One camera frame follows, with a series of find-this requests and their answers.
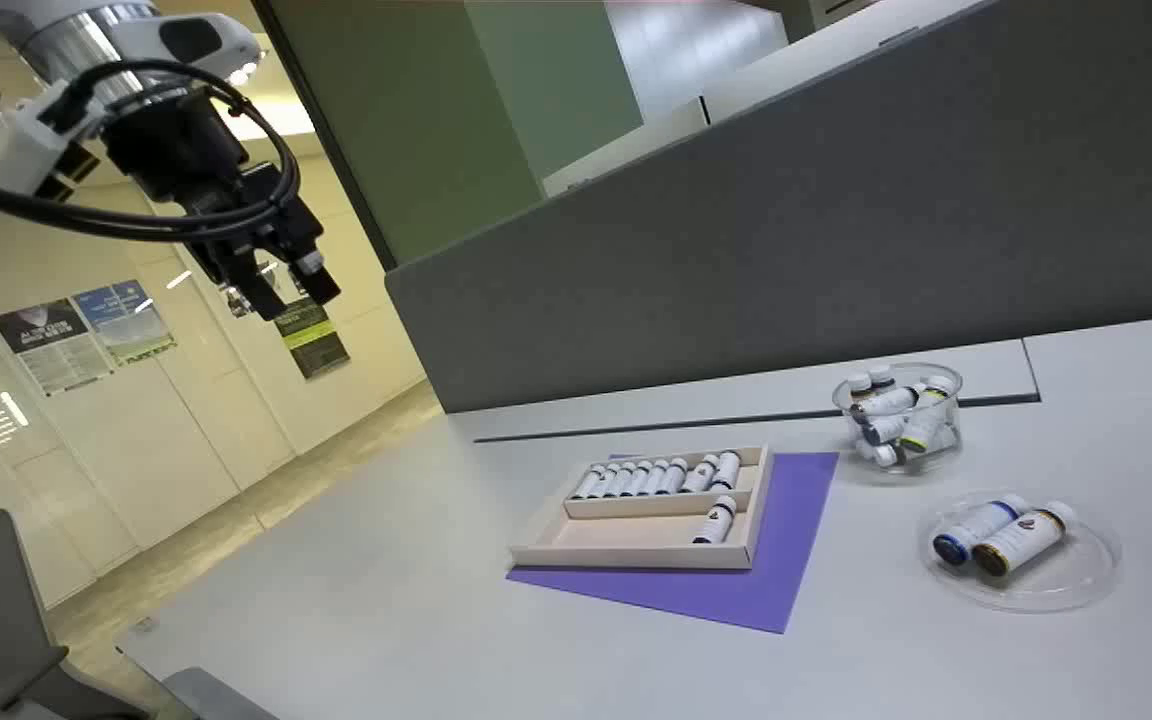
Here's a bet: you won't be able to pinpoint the yellowish labelled bottle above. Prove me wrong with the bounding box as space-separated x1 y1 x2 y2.
897 375 961 459

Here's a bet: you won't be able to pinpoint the blue green wall poster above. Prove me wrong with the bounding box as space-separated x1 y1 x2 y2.
66 275 180 374

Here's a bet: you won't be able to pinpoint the white and black cylinders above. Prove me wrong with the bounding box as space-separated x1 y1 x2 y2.
966 496 1082 586

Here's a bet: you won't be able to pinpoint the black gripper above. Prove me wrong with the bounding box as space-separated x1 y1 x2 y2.
99 88 342 323

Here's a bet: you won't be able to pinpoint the white bottle with blue cap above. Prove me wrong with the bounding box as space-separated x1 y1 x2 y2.
928 492 1036 567

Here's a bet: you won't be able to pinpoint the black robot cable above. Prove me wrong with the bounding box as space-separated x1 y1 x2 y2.
0 58 303 249

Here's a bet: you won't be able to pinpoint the clear glass plate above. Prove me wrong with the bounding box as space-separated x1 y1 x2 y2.
914 487 1122 616

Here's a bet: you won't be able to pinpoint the white bottle with dark cap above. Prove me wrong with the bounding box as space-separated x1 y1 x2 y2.
705 450 749 496

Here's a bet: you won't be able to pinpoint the black green wall poster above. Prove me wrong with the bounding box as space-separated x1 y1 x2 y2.
267 301 355 384

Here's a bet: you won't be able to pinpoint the wooden box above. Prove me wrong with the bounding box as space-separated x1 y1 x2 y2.
507 439 775 575

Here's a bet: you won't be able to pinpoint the white labelled bottle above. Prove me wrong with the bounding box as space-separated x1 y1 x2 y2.
851 382 928 420

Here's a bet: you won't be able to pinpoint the purple mat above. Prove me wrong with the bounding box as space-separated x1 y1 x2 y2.
504 450 843 642

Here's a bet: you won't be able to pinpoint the clear glass bowl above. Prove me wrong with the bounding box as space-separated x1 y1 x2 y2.
828 361 966 485

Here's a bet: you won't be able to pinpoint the blue capped small bottle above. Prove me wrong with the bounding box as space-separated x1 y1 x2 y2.
851 410 914 450

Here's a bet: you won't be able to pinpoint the grey partition wall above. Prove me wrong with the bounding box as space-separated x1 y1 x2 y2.
385 0 1152 418

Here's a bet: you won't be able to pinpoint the green pillar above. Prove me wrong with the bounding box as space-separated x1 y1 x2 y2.
248 0 646 271

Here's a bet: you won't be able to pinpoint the white desk behind partition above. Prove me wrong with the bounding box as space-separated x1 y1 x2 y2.
539 0 995 199

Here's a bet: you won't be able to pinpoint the dark photo wall poster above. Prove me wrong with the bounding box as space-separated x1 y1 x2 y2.
0 297 115 401

